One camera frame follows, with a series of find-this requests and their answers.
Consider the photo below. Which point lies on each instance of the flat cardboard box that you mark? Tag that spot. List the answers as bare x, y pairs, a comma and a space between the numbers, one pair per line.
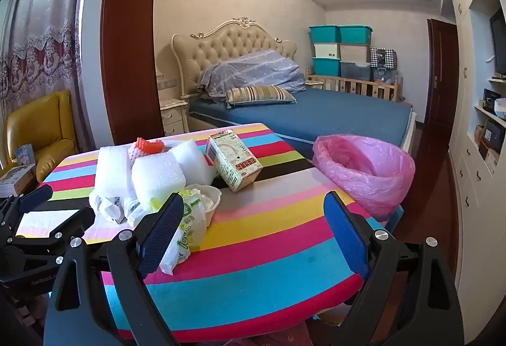
17, 180

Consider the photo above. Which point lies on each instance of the pink lined trash bin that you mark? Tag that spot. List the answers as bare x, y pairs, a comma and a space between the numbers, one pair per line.
367, 172

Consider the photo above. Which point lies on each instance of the white shoe box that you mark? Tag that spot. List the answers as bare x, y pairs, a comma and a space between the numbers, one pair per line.
492, 162

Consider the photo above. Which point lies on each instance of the crumpled white paper cup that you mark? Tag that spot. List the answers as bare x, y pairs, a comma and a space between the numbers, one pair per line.
209, 197

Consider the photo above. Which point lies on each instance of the black and white checkered bag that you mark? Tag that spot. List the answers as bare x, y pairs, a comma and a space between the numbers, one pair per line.
382, 58

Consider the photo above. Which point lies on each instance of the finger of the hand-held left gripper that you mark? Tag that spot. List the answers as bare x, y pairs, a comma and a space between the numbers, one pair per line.
75, 223
35, 195

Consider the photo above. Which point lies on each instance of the yellow leather armchair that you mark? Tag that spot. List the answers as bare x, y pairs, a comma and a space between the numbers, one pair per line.
43, 120

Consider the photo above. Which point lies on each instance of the black safe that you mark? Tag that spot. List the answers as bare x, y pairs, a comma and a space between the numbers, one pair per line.
496, 134

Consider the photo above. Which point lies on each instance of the white storage box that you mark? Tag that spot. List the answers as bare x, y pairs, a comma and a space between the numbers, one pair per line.
327, 50

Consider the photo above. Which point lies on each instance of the brown cardboard box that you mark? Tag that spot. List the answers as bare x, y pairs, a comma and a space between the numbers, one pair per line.
480, 134

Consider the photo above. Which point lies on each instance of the clear grey storage box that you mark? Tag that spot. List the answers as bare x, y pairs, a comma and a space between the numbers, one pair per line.
355, 71

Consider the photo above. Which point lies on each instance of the pale blue flat box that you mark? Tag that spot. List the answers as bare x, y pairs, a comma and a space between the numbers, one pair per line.
501, 107

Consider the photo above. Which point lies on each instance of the teal storage box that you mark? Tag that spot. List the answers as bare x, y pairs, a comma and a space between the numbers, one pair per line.
355, 35
326, 67
325, 34

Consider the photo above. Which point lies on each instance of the white foam sheet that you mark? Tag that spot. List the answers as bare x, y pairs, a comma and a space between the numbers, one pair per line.
112, 168

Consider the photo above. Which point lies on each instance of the striped pillow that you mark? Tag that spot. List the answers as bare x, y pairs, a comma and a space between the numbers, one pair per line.
257, 95

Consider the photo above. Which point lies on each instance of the bed with blue sheet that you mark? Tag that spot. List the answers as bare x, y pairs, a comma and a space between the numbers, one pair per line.
336, 116

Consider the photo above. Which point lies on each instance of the brown wooden door frame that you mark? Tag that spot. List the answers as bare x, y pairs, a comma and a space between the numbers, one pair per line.
130, 53

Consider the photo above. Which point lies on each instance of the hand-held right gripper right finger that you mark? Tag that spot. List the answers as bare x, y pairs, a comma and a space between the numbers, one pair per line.
346, 235

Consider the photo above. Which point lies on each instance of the thick white foam pad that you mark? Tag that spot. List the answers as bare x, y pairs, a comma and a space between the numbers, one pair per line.
158, 180

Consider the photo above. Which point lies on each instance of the blue-grey duvet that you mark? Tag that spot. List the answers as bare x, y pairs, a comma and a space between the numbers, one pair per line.
253, 69

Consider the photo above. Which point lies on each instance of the green tissue packet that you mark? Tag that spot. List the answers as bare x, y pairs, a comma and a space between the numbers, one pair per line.
189, 227

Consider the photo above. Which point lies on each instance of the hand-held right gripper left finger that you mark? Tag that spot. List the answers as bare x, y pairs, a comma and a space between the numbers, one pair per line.
162, 231

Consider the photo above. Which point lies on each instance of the white built-in wardrobe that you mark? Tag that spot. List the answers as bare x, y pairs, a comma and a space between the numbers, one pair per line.
470, 53

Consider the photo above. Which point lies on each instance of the wooden crib rail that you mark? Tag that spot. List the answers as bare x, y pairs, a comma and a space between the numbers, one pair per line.
355, 86

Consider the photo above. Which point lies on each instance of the striped colourful tablecloth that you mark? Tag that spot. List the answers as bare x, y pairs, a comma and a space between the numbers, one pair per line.
276, 219

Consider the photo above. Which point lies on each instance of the beige tufted headboard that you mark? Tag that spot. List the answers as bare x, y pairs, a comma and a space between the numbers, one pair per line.
233, 41

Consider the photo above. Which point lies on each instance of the black television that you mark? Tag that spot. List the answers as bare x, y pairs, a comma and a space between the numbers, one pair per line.
499, 41

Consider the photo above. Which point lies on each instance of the black shelf box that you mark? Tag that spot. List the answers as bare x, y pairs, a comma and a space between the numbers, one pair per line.
490, 100

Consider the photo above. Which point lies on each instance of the small blue box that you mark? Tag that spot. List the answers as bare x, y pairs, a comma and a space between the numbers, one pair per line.
26, 154

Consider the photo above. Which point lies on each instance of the white foam block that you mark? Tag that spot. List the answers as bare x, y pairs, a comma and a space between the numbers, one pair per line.
189, 154

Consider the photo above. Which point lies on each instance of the beige storage box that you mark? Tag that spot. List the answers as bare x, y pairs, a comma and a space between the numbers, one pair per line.
355, 52

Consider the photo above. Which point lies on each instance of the dark blue bag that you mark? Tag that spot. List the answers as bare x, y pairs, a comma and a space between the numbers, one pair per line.
384, 75

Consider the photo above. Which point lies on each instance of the beige red carton box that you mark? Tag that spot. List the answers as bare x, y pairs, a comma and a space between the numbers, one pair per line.
235, 168

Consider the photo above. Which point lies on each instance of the white plastic bag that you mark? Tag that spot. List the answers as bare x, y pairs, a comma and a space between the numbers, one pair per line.
114, 207

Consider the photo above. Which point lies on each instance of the wall switch panel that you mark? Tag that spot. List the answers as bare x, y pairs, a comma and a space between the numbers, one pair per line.
166, 82

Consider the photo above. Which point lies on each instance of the brown wooden door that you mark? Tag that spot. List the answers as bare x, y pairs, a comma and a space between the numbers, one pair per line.
442, 73

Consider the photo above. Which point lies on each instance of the patterned lace curtain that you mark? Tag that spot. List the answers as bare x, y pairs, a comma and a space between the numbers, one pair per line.
39, 33

